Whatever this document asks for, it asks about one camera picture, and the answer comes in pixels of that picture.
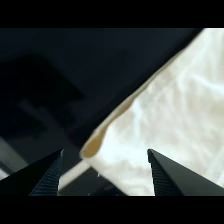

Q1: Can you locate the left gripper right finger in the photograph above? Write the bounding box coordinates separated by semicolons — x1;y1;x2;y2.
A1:
146;148;224;197

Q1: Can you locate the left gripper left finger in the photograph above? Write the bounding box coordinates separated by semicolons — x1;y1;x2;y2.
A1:
0;148;65;197

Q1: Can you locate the cream white shirt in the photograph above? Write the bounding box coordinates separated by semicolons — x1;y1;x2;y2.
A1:
79;27;224;197

